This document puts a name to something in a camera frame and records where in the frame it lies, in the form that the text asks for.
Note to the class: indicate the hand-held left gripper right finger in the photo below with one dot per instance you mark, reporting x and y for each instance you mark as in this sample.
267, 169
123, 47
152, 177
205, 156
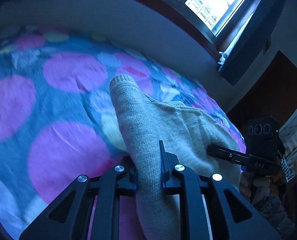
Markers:
164, 170

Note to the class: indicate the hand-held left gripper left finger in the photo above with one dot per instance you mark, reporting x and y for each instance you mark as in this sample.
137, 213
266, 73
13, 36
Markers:
126, 182

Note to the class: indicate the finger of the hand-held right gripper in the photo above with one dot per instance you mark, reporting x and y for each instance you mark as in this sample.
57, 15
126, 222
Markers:
226, 155

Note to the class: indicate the beige knitted sweater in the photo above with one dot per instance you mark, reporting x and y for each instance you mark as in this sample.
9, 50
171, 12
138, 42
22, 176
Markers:
148, 130

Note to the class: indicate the person's right forearm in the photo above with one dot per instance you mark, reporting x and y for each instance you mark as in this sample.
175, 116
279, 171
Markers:
276, 215

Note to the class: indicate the person's right hand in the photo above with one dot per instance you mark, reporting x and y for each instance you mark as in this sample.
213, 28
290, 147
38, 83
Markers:
256, 188

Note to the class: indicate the striped tag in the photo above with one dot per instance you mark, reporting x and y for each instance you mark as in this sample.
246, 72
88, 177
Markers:
287, 168

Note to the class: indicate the brown wooden wardrobe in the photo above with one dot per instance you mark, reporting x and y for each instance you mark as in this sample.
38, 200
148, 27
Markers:
276, 92

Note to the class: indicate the grey blanket with coloured dots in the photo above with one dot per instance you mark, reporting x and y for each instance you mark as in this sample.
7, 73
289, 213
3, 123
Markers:
63, 142

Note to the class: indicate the dark curtain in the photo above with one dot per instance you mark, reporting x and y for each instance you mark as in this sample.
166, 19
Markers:
251, 42

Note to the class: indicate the window with brown frame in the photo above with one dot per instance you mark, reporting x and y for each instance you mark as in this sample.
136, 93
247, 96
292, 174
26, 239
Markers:
208, 0

